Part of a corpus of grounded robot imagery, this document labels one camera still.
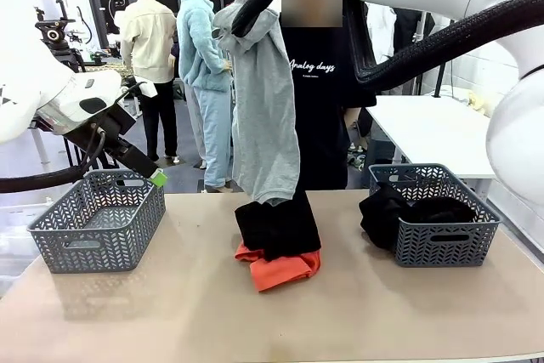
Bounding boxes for camera tripod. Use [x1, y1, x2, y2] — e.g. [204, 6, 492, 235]
[33, 0, 82, 74]

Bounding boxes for white side table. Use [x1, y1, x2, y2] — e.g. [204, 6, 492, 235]
[365, 94, 498, 179]

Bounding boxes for person's left forearm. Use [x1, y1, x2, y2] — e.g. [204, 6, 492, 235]
[343, 105, 362, 131]

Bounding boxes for grey sweatshirt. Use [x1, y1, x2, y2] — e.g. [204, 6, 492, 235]
[212, 0, 301, 207]

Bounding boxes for mannequin in white coat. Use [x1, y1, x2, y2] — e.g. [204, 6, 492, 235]
[365, 2, 396, 65]

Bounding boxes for mannequin in cream jacket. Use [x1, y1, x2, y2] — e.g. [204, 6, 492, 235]
[120, 0, 179, 167]

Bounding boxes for cream plush items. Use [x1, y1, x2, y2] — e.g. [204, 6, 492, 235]
[467, 90, 490, 117]

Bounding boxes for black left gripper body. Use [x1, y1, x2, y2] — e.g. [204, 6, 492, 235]
[63, 112, 137, 163]

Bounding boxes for mannequin in light blue fleece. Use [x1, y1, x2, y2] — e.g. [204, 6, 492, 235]
[176, 0, 234, 193]

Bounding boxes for grey plastic lattice basket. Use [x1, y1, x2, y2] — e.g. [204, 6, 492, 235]
[368, 162, 503, 269]
[27, 169, 167, 275]

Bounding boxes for table with patterned cloth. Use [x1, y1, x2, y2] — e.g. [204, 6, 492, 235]
[80, 63, 137, 88]

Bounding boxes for person in black t-shirt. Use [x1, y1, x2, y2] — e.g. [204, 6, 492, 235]
[278, 0, 377, 192]

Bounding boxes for orange t-shirt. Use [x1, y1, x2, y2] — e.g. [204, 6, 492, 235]
[234, 241, 322, 293]

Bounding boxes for black light stand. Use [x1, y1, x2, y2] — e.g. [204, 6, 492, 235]
[432, 63, 445, 99]

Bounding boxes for black garment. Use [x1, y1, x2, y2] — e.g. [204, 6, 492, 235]
[359, 182, 478, 252]
[234, 190, 322, 263]

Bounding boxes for mannequin in black shirt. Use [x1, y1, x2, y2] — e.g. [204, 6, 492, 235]
[393, 8, 437, 56]

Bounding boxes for black right arm cable sleeve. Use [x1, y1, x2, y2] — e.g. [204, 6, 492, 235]
[231, 0, 544, 92]

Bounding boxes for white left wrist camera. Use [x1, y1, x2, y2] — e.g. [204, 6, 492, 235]
[133, 76, 159, 99]

